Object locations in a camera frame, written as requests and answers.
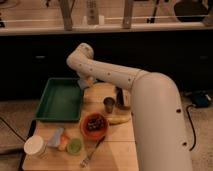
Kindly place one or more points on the orange small object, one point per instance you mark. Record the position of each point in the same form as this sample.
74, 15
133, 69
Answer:
64, 139

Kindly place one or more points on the metal cup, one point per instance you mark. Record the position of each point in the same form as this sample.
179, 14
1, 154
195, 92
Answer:
109, 103

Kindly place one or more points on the left wooden post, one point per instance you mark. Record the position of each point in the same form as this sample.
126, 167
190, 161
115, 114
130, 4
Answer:
66, 8

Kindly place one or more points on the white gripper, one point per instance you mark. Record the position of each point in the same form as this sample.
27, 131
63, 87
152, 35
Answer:
85, 83

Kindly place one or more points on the grey blue cloth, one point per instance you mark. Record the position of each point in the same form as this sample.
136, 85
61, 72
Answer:
54, 141

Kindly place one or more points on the white lidded container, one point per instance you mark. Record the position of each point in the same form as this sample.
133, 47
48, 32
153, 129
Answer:
35, 146

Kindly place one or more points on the white remote control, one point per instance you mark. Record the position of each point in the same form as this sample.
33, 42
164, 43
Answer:
92, 12

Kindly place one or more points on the blue black floor device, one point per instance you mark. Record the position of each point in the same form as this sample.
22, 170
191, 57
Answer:
200, 99

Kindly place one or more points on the black chair base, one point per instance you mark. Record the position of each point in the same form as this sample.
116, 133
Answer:
190, 10

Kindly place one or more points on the green round lid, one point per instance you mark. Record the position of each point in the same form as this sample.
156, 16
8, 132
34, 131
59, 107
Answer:
74, 146

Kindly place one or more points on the metal fork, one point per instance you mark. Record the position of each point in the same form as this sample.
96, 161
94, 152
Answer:
88, 157

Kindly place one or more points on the wooden post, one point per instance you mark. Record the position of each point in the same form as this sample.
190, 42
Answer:
66, 8
127, 15

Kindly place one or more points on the wooden cutting board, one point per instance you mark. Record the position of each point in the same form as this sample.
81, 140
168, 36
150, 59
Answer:
98, 92

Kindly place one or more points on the orange bowl with dark food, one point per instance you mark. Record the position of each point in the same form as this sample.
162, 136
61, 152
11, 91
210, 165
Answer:
94, 126

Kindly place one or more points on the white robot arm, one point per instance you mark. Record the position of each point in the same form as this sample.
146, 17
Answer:
158, 120

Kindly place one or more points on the right wooden post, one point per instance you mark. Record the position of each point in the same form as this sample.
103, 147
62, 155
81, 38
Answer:
127, 15

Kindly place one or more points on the yellow banana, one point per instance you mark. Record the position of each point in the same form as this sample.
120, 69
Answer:
118, 119

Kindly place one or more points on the green plastic tray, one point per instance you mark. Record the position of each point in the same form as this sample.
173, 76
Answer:
61, 101

